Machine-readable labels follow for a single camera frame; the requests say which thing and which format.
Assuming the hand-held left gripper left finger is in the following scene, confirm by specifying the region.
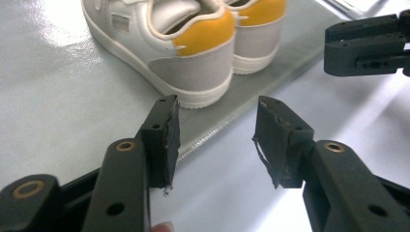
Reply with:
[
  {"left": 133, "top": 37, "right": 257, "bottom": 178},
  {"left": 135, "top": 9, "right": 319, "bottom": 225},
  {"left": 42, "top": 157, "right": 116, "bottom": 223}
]
[{"left": 80, "top": 94, "right": 182, "bottom": 232}]

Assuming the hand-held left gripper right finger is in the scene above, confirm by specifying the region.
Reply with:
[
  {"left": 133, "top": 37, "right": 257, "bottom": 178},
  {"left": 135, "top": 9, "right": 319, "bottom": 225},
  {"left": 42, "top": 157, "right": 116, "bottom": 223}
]
[{"left": 252, "top": 95, "right": 410, "bottom": 232}]

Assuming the grey two-tier shoe rack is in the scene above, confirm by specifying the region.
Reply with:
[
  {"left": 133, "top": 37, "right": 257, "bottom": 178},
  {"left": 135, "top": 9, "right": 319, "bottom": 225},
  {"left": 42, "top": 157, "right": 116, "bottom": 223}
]
[{"left": 0, "top": 0, "right": 390, "bottom": 194}]

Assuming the light blue table mat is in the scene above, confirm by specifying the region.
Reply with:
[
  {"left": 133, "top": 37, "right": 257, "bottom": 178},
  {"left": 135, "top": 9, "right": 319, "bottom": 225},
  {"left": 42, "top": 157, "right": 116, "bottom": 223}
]
[{"left": 149, "top": 0, "right": 410, "bottom": 232}]

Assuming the white shoe with yellow heel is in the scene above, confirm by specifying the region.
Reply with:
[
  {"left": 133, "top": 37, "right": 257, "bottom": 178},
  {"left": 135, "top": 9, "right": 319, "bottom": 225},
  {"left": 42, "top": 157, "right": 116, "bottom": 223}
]
[
  {"left": 80, "top": 0, "right": 237, "bottom": 110},
  {"left": 224, "top": 0, "right": 288, "bottom": 76}
]

